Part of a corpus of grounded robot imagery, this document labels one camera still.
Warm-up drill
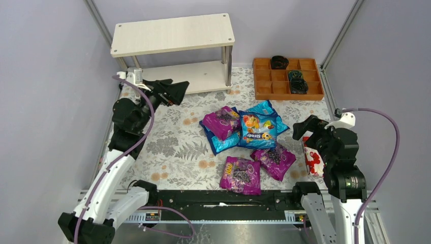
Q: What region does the blue fruit candy bag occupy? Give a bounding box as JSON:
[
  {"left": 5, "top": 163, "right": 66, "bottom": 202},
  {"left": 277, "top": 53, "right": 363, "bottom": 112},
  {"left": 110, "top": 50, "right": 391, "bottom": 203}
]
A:
[{"left": 238, "top": 110, "right": 277, "bottom": 149}]

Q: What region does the purple candy bag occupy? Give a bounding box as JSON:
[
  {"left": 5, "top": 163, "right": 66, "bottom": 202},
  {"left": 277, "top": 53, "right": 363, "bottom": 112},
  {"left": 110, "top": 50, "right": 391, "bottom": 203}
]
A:
[
  {"left": 250, "top": 142, "right": 296, "bottom": 181},
  {"left": 219, "top": 157, "right": 261, "bottom": 195},
  {"left": 202, "top": 106, "right": 240, "bottom": 140}
]

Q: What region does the purple candy bag bottom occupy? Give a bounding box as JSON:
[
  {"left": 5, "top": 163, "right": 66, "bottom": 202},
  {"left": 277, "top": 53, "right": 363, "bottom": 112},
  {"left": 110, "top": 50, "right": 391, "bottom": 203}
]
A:
[{"left": 219, "top": 157, "right": 261, "bottom": 195}]

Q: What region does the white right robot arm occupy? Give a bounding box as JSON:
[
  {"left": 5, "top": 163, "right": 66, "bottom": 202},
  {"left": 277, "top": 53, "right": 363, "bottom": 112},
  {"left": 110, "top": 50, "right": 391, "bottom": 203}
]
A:
[{"left": 292, "top": 112, "right": 367, "bottom": 243}]

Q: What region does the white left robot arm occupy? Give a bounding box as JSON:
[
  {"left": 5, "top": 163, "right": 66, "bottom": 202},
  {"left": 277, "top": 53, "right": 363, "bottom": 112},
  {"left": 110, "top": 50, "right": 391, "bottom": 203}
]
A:
[{"left": 58, "top": 76, "right": 189, "bottom": 243}]

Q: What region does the blue candy bag right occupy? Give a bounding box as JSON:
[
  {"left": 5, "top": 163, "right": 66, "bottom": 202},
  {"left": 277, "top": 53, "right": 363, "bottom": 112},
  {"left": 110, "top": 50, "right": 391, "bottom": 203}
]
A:
[{"left": 246, "top": 100, "right": 290, "bottom": 135}]

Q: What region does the white two-tier shelf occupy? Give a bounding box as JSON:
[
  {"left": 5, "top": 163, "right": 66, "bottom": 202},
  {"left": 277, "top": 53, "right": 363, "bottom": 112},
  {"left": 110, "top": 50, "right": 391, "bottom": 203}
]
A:
[{"left": 110, "top": 13, "right": 235, "bottom": 94}]

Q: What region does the blue candy bag left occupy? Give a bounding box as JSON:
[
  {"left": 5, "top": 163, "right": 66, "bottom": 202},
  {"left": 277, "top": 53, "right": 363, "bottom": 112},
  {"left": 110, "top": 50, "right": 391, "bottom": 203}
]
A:
[{"left": 199, "top": 107, "right": 241, "bottom": 155}]

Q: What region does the red floral cloth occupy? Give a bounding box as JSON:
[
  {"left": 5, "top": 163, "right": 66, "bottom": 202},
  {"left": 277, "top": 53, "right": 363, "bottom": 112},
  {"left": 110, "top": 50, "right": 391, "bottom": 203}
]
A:
[{"left": 302, "top": 136, "right": 325, "bottom": 177}]

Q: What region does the black coiled belt bottom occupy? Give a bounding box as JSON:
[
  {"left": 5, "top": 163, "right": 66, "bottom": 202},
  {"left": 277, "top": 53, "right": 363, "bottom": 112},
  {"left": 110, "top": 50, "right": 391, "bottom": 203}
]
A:
[{"left": 290, "top": 78, "right": 309, "bottom": 95}]

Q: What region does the black coiled belt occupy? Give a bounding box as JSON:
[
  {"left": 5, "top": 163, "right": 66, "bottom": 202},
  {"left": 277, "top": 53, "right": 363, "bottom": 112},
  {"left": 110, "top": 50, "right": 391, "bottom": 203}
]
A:
[
  {"left": 290, "top": 78, "right": 309, "bottom": 95},
  {"left": 270, "top": 55, "right": 289, "bottom": 70}
]

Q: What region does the wooden compartment tray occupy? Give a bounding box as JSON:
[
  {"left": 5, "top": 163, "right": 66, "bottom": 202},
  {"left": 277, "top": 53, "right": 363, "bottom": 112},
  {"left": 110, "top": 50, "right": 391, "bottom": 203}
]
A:
[{"left": 253, "top": 58, "right": 324, "bottom": 101}]

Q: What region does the dark coiled belt middle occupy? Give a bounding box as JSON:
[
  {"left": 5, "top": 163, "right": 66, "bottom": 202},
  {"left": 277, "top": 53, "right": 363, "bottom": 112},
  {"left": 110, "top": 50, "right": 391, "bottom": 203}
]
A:
[{"left": 287, "top": 70, "right": 303, "bottom": 81}]

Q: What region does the floral table mat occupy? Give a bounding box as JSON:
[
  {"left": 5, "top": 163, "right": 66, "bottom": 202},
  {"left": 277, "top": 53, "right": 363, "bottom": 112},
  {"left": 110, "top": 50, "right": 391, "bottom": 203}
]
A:
[{"left": 116, "top": 68, "right": 330, "bottom": 191}]

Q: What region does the black coiled belt top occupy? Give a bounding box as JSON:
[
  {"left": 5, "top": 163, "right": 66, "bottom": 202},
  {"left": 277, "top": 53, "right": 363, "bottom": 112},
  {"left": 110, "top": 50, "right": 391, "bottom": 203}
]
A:
[{"left": 270, "top": 55, "right": 289, "bottom": 70}]

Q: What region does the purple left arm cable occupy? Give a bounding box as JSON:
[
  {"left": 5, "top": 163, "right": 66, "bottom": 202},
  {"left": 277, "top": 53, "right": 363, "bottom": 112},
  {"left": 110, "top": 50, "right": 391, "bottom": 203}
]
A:
[{"left": 72, "top": 74, "right": 196, "bottom": 244}]

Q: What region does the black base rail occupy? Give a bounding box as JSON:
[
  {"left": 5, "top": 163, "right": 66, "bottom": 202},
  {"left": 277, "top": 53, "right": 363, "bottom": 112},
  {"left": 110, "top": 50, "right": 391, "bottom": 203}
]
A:
[{"left": 147, "top": 190, "right": 305, "bottom": 222}]

